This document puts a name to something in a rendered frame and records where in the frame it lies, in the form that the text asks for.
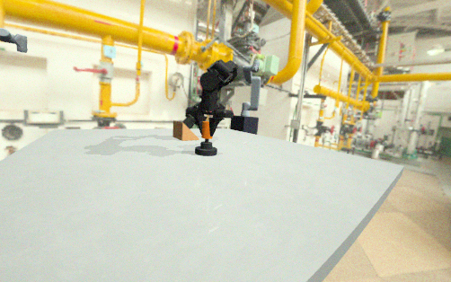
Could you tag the orange knob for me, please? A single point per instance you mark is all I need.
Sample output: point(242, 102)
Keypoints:
point(205, 130)

